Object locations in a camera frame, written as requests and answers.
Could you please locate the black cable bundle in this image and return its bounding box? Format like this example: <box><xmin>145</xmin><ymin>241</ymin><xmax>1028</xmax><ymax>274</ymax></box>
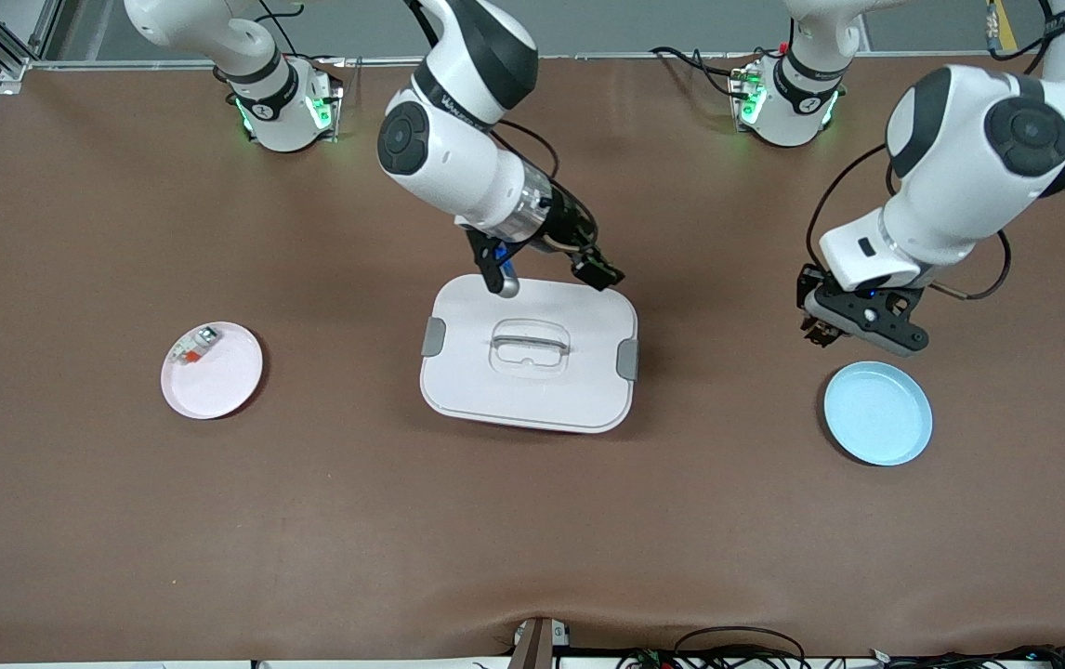
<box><xmin>876</xmin><ymin>644</ymin><xmax>1065</xmax><ymax>669</ymax></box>

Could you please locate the light blue round plate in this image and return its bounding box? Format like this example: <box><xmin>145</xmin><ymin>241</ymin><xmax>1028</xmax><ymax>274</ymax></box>
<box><xmin>822</xmin><ymin>361</ymin><xmax>934</xmax><ymax>467</ymax></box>

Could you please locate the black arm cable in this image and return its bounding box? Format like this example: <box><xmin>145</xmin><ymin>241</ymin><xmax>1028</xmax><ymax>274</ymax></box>
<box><xmin>495</xmin><ymin>119</ymin><xmax>559</xmax><ymax>179</ymax></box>
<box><xmin>807</xmin><ymin>144</ymin><xmax>1014</xmax><ymax>303</ymax></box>

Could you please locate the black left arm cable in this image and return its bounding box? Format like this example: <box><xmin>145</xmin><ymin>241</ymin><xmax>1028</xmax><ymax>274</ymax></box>
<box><xmin>807</xmin><ymin>144</ymin><xmax>1014</xmax><ymax>303</ymax></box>

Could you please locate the brown post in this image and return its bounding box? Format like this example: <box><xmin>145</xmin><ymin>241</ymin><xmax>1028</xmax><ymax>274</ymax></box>
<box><xmin>507</xmin><ymin>617</ymin><xmax>572</xmax><ymax>669</ymax></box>

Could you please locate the black base cable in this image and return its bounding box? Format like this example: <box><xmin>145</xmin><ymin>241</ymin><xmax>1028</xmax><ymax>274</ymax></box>
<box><xmin>649</xmin><ymin>45</ymin><xmax>756</xmax><ymax>98</ymax></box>
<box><xmin>258</xmin><ymin>0</ymin><xmax>348</xmax><ymax>71</ymax></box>

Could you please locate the aluminium frame profile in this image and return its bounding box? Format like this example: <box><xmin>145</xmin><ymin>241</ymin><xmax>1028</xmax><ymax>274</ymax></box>
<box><xmin>0</xmin><ymin>0</ymin><xmax>64</xmax><ymax>80</ymax></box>

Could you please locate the black right base cable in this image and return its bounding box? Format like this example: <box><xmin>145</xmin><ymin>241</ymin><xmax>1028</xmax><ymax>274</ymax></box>
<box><xmin>258</xmin><ymin>0</ymin><xmax>348</xmax><ymax>71</ymax></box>

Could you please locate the black left base cable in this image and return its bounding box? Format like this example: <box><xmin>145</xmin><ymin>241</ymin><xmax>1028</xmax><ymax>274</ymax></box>
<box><xmin>649</xmin><ymin>45</ymin><xmax>756</xmax><ymax>98</ymax></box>

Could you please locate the white lidded storage box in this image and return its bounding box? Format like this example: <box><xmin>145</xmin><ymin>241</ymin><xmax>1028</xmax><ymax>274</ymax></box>
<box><xmin>419</xmin><ymin>273</ymin><xmax>640</xmax><ymax>435</ymax></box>

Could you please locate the black looped cable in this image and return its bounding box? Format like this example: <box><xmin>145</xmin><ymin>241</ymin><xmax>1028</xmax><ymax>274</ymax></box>
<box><xmin>675</xmin><ymin>626</ymin><xmax>808</xmax><ymax>669</ymax></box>

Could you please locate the pale pink round plate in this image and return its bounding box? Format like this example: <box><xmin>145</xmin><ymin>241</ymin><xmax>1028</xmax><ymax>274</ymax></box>
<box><xmin>161</xmin><ymin>321</ymin><xmax>265</xmax><ymax>421</ymax></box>

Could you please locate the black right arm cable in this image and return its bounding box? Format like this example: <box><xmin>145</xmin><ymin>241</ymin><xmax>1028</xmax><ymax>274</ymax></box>
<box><xmin>495</xmin><ymin>119</ymin><xmax>559</xmax><ymax>179</ymax></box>

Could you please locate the aluminium table edge rail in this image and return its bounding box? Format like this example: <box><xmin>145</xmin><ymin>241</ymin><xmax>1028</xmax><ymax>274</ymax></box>
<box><xmin>26</xmin><ymin>52</ymin><xmax>1058</xmax><ymax>70</ymax></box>

